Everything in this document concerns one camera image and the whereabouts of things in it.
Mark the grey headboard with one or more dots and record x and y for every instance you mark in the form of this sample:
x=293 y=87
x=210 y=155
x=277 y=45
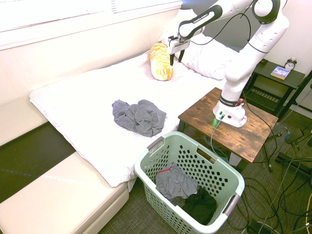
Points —
x=224 y=36

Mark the cream upholstered bench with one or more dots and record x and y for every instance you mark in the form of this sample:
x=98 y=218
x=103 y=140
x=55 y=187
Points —
x=61 y=200

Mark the rustic wooden side table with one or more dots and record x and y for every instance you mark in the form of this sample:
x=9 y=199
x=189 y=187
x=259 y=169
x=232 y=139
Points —
x=236 y=139

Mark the grey shirt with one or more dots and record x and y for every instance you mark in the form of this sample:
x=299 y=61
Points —
x=141 y=117

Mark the blue paperback book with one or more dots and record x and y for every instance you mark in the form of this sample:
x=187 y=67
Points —
x=280 y=72

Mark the black power brick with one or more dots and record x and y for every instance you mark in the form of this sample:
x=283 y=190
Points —
x=254 y=228

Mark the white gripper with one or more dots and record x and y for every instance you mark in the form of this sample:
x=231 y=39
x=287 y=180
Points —
x=179 y=45

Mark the black nightstand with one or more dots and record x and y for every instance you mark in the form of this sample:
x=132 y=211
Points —
x=268 y=75

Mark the black twin-bell alarm clock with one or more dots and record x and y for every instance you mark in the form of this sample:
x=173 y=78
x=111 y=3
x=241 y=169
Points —
x=290 y=64

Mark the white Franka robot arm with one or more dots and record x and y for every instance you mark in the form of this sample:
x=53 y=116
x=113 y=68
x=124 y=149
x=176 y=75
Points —
x=243 y=73

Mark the grey garment with red trim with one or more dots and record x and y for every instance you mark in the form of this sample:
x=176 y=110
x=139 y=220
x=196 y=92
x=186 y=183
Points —
x=175 y=182

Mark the black garment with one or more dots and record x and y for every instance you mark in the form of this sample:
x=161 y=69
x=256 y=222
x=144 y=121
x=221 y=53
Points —
x=200 y=207

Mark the white window blinds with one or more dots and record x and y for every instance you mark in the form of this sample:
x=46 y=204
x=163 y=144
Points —
x=73 y=9

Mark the white bed mattress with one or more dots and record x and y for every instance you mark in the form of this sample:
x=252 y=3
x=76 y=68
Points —
x=92 y=102

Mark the black power adapter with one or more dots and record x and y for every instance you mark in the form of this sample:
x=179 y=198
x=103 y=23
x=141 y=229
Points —
x=295 y=136

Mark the black camera tripod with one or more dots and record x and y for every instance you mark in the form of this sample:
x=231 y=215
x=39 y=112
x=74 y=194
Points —
x=296 y=165

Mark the small black box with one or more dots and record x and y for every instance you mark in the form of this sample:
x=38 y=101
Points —
x=264 y=62

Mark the cream upholstered bed frame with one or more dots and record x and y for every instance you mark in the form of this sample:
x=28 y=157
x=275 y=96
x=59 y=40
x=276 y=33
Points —
x=17 y=122

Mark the mint green laundry basket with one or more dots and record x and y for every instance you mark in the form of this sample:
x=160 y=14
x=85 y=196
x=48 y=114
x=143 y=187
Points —
x=219 y=170

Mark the yellow white patterned bolster pillow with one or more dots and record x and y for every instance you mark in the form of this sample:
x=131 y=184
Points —
x=161 y=63

